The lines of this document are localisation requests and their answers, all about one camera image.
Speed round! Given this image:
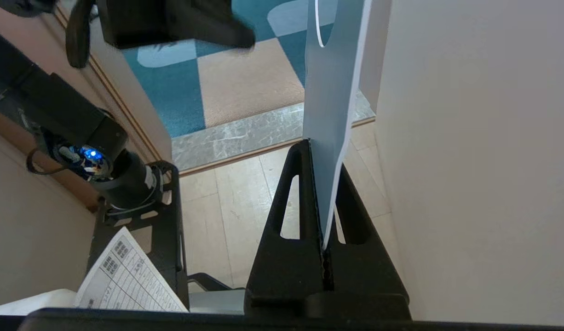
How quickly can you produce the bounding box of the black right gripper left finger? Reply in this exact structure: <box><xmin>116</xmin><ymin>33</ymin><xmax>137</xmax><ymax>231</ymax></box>
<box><xmin>244</xmin><ymin>139</ymin><xmax>328</xmax><ymax>322</ymax></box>

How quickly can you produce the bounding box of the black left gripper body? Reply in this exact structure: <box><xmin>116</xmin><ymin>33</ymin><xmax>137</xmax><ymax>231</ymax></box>
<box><xmin>97</xmin><ymin>0</ymin><xmax>181</xmax><ymax>50</ymax></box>

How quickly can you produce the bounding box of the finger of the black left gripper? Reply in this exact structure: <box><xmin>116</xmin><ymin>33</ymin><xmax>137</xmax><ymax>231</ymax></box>
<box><xmin>172</xmin><ymin>0</ymin><xmax>257</xmax><ymax>49</ymax></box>

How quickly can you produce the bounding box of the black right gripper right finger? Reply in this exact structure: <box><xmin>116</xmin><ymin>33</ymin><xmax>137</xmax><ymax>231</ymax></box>
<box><xmin>326</xmin><ymin>163</ymin><xmax>412</xmax><ymax>322</ymax></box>

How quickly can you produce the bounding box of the grey-blue do-not-disturb door sign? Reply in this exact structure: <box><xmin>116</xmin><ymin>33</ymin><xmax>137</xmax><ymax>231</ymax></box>
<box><xmin>303</xmin><ymin>0</ymin><xmax>373</xmax><ymax>251</ymax></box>

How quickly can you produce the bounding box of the beige wooden door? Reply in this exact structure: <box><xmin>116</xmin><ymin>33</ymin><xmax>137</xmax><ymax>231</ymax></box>
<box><xmin>374</xmin><ymin>0</ymin><xmax>564</xmax><ymax>328</ymax></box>

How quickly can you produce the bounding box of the grey marble threshold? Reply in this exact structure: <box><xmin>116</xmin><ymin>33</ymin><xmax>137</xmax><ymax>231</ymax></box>
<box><xmin>172</xmin><ymin>90</ymin><xmax>375</xmax><ymax>174</ymax></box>

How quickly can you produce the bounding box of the printed paper sheet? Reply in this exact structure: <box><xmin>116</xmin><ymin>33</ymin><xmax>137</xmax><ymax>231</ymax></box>
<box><xmin>74</xmin><ymin>226</ymin><xmax>189</xmax><ymax>314</ymax></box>

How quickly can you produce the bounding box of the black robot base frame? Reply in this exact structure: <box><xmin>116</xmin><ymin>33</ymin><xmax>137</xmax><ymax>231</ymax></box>
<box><xmin>86</xmin><ymin>160</ymin><xmax>232</xmax><ymax>309</ymax></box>

